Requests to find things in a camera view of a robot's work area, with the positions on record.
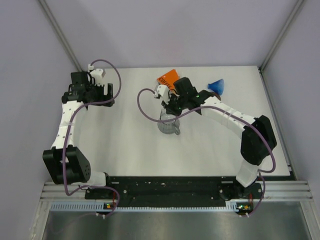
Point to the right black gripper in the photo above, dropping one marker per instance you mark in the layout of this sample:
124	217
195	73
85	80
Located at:
169	107

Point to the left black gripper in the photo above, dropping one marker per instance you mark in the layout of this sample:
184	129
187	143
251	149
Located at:
92	85

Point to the orange coffee filter box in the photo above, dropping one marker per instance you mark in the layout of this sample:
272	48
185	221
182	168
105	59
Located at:
168	79

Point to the blue glass dripper cone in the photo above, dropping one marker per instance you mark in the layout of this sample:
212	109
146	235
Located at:
217	86

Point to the clear glass coffee server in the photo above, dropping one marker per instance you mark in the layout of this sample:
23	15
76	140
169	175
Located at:
167	125

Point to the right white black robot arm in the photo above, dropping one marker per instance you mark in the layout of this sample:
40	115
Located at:
256	133

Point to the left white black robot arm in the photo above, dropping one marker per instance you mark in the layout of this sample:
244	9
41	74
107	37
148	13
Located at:
64	160

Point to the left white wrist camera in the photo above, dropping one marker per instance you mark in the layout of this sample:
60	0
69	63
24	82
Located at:
96	74

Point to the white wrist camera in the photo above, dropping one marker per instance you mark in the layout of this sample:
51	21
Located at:
96	74
162	92

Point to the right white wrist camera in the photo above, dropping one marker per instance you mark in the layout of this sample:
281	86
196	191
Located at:
162	92

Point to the left aluminium frame post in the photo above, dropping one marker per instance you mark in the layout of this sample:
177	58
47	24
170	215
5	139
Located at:
59	33

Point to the aluminium frame post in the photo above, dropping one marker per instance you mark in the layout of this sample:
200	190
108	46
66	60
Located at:
299	4
59	33

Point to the aluminium front rail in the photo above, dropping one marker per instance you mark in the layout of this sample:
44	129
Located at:
272	190

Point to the grey slotted cable duct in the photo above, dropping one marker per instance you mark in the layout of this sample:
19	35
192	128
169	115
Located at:
101	207

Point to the right aluminium frame post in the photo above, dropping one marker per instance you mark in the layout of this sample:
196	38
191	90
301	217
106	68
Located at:
299	4

